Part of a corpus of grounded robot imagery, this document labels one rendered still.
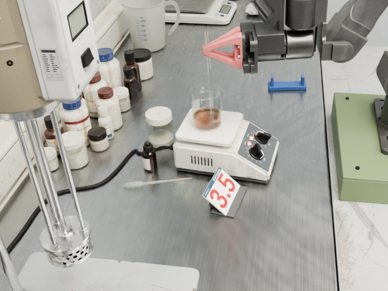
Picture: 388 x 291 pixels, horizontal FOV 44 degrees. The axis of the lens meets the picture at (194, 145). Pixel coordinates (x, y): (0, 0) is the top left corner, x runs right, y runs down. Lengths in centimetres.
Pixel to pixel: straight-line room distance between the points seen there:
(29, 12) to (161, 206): 57
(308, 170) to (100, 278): 47
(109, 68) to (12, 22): 80
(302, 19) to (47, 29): 55
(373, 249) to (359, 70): 67
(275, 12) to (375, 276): 48
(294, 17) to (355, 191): 34
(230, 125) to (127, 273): 37
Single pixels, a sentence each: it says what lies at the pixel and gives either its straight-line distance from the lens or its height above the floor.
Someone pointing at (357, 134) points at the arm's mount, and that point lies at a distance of 105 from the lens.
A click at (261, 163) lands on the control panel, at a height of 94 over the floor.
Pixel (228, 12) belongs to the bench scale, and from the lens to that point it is 178.
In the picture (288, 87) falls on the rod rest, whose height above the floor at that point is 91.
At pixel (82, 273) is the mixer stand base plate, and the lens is 85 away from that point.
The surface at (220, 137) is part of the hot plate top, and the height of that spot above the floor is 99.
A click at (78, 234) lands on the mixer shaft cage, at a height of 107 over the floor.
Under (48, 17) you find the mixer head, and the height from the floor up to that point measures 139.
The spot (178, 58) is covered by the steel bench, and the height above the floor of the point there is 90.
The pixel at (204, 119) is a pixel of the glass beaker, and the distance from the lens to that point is 97.
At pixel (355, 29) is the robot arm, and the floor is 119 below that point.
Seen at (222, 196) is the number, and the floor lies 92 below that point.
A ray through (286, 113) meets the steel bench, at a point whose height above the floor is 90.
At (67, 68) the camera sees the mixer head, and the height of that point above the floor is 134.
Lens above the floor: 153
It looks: 35 degrees down
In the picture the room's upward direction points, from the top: 4 degrees counter-clockwise
